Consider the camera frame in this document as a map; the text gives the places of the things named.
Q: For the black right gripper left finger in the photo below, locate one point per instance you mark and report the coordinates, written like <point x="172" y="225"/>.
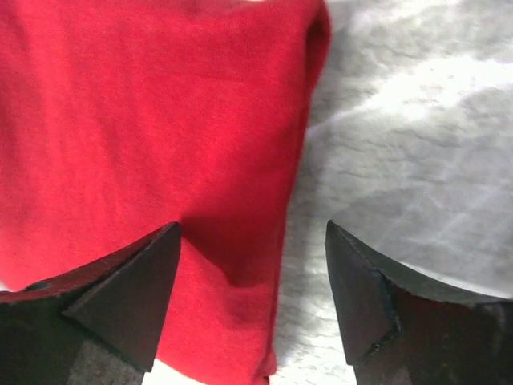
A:
<point x="98" y="324"/>

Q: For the dark red t shirt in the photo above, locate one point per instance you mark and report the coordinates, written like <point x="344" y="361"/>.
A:
<point x="118" y="117"/>

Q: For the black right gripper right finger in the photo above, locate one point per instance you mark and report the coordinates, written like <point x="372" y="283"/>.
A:
<point x="399" y="326"/>

